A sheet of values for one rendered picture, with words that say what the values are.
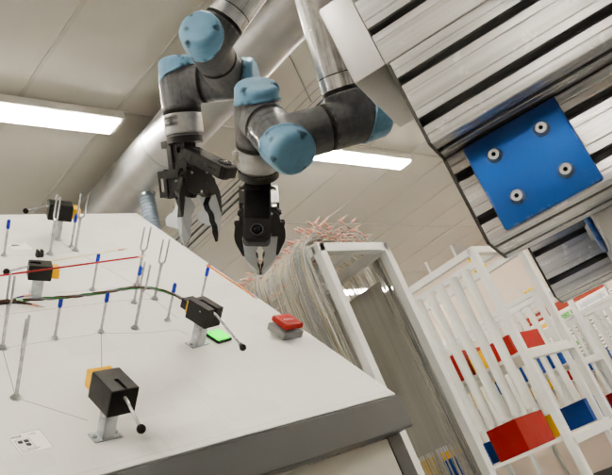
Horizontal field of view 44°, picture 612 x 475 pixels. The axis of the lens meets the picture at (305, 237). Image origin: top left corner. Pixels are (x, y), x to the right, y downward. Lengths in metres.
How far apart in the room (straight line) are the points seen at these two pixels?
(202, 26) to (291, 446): 0.72
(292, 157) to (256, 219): 0.17
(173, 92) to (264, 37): 2.50
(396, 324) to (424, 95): 1.87
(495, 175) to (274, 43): 3.33
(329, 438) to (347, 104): 0.58
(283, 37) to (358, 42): 3.23
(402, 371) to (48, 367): 1.41
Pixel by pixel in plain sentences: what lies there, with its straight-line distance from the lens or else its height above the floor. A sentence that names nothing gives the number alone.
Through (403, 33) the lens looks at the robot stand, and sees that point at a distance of 0.71.
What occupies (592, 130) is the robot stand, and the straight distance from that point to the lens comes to 0.69.
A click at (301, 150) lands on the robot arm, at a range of 1.13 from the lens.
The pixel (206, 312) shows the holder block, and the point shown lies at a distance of 1.47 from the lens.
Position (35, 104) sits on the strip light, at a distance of 4.39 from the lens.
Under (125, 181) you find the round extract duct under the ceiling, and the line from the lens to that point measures 4.76.
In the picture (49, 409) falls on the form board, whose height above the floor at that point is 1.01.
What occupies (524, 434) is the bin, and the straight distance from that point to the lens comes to 4.43.
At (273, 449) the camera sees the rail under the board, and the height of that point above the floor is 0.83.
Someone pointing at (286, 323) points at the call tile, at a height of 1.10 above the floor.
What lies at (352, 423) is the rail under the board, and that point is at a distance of 1.43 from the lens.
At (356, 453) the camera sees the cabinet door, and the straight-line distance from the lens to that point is 1.47.
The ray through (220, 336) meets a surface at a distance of 1.56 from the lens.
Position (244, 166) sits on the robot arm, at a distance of 1.27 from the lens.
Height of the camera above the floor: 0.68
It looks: 20 degrees up
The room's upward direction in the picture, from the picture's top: 23 degrees counter-clockwise
